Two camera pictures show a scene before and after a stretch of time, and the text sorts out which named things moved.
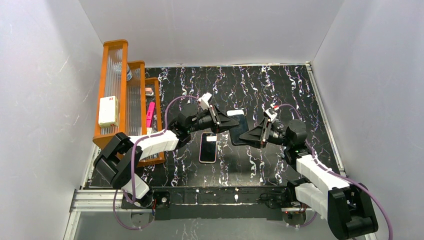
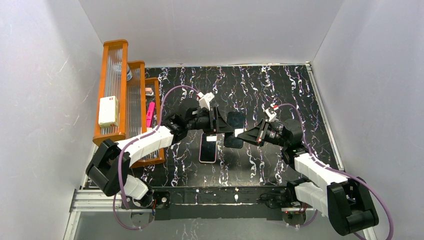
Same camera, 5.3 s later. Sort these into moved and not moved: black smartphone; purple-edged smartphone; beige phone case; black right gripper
Moved: black smartphone
Not moved: black right gripper; beige phone case; purple-edged smartphone
